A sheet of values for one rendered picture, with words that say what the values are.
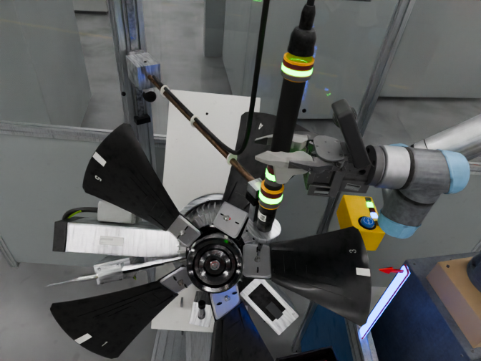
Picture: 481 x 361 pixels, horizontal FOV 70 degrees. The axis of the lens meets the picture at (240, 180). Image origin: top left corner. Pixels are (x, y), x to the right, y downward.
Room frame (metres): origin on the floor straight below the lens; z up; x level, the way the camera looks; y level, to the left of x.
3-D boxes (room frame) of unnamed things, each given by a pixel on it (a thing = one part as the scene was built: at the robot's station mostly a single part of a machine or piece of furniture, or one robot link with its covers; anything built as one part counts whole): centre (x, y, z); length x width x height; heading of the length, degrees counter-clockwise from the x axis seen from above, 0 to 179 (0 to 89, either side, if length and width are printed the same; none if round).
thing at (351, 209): (0.80, -0.40, 1.02); 0.16 x 0.10 x 0.11; 4
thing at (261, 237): (0.49, -0.05, 1.33); 0.09 x 0.07 x 0.10; 39
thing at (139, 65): (0.97, 0.33, 1.38); 0.10 x 0.07 x 0.08; 39
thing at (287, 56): (0.48, -0.06, 1.64); 0.04 x 0.04 x 0.03
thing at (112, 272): (0.47, 0.29, 1.08); 0.07 x 0.04 x 0.06; 104
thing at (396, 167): (0.50, -0.25, 1.48); 0.08 x 0.05 x 0.08; 4
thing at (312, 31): (0.48, -0.06, 1.49); 0.04 x 0.04 x 0.46
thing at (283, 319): (0.52, -0.11, 0.98); 0.20 x 0.16 x 0.20; 4
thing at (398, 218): (0.52, -0.33, 1.37); 0.11 x 0.08 x 0.11; 172
